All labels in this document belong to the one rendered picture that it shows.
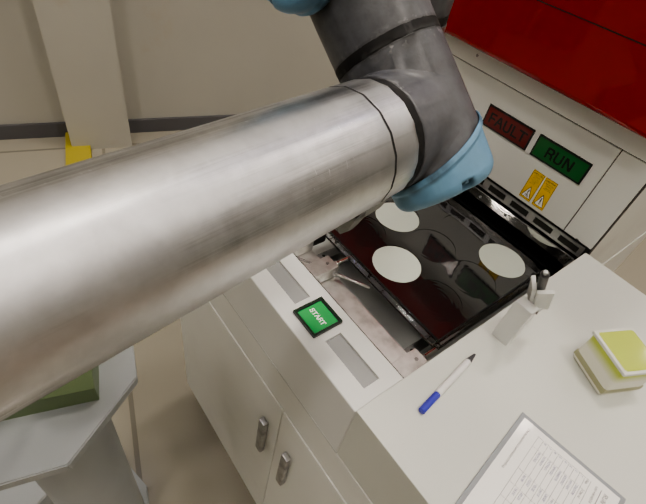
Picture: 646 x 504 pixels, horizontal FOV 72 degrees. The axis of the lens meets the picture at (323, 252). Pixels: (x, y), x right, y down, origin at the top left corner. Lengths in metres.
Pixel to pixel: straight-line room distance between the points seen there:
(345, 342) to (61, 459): 0.43
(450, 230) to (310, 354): 0.50
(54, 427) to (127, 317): 0.63
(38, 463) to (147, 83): 2.29
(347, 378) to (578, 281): 0.51
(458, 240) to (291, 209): 0.84
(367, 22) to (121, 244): 0.20
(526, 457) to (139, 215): 0.60
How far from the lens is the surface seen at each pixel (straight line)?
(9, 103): 2.89
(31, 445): 0.80
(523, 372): 0.76
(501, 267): 1.01
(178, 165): 0.18
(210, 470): 1.60
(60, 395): 0.77
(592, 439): 0.76
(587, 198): 1.02
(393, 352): 0.79
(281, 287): 0.73
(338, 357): 0.66
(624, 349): 0.80
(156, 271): 0.17
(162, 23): 2.69
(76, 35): 2.54
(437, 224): 1.04
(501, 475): 0.66
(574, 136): 1.00
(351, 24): 0.31
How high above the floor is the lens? 1.51
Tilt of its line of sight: 44 degrees down
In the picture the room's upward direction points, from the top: 13 degrees clockwise
